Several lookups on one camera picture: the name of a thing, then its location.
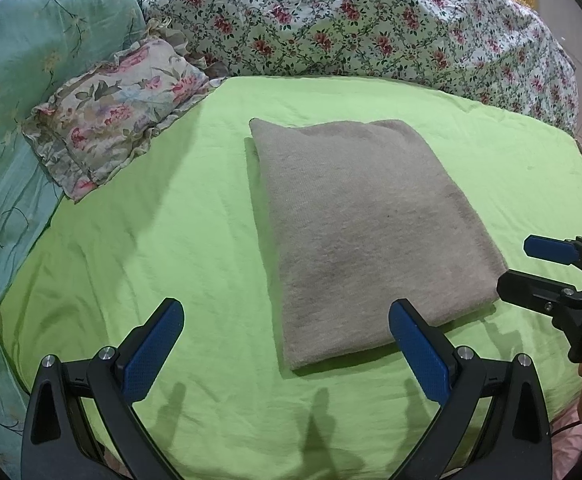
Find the grey towel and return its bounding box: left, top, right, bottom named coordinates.
left=248, top=118, right=509, bottom=372

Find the ruffled floral pillow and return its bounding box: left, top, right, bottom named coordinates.
left=21, top=17, right=212, bottom=204

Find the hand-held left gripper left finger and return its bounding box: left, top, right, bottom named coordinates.
left=21, top=297, right=187, bottom=480

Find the green bed sheet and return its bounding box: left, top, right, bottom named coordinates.
left=0, top=76, right=582, bottom=480

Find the teal floral blanket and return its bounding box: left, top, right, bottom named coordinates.
left=0, top=0, right=182, bottom=466

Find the floral duvet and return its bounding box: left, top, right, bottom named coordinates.
left=138, top=0, right=579, bottom=136

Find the black cable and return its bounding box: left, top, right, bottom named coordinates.
left=550, top=418, right=582, bottom=437

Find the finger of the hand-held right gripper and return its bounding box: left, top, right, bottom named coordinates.
left=523, top=234, right=582, bottom=283
left=496, top=269, right=578, bottom=317

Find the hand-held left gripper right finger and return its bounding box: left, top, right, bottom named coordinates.
left=388, top=298, right=554, bottom=480

